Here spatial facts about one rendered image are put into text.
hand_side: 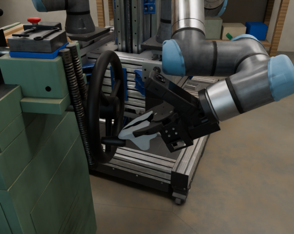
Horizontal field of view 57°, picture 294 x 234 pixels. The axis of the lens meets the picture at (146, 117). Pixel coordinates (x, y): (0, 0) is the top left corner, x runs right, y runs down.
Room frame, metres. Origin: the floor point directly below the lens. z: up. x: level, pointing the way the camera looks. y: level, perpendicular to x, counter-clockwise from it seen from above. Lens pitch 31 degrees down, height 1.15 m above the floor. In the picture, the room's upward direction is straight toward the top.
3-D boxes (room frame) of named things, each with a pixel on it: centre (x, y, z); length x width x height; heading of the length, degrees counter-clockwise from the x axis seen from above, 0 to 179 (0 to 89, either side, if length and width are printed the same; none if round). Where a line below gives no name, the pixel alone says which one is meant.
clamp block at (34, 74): (0.62, 0.25, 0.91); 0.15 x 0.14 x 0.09; 172
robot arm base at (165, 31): (1.23, -0.12, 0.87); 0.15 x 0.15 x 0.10
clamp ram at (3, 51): (0.64, 0.34, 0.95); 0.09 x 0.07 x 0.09; 172
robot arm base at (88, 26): (1.42, 0.34, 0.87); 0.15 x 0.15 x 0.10
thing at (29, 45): (0.63, 0.24, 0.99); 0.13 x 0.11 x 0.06; 172
